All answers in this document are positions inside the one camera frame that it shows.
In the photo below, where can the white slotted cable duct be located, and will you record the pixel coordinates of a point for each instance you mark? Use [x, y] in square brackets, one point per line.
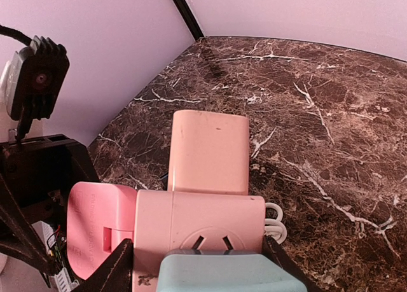
[62, 282]

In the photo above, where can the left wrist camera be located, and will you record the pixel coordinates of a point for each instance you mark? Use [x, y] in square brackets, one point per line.
[31, 81]

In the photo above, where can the pink cube socket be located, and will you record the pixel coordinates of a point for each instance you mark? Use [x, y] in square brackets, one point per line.
[169, 220]

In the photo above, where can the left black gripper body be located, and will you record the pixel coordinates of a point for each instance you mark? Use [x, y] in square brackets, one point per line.
[37, 168]

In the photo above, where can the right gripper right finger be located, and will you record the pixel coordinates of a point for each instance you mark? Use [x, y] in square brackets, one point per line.
[274, 252]

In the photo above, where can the left black frame post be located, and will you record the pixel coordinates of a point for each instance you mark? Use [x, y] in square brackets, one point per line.
[189, 19]

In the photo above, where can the light pink charger block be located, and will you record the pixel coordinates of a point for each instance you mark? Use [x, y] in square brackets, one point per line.
[209, 153]

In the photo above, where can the bright pink plug adapter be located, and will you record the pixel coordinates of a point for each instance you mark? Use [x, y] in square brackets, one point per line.
[99, 217]

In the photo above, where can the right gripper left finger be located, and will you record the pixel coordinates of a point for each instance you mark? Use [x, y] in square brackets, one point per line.
[115, 273]

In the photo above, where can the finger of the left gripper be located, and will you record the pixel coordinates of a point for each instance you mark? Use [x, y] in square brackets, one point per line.
[20, 209]

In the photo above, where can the teal charger plug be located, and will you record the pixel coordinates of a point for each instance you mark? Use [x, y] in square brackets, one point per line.
[230, 270]

